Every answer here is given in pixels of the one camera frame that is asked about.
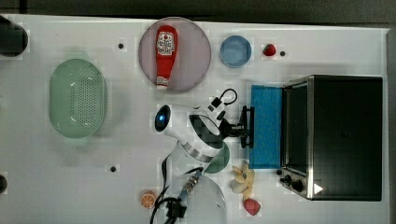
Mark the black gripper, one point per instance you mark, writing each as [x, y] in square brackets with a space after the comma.
[232, 130]

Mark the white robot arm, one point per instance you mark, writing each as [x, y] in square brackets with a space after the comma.
[188, 195]

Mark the teal green mug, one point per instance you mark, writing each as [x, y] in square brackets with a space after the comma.
[220, 162]

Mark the yellow peeled banana toy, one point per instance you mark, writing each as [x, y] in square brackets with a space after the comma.
[243, 181]

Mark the large red strawberry toy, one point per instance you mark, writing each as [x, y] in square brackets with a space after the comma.
[252, 206]

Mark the blue bowl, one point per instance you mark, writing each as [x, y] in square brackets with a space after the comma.
[235, 51]

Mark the small red strawberry toy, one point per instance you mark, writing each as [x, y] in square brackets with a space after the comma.
[269, 50]

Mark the grey round plate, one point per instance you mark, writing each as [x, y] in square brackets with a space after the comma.
[193, 54]

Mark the red ketchup bottle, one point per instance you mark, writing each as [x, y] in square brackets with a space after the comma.
[166, 52]

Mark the orange slice toy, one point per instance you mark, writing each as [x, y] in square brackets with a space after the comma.
[148, 199]

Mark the black cylindrical cup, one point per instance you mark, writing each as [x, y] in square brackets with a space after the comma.
[13, 38]

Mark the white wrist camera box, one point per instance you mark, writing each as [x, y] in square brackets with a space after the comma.
[215, 109]

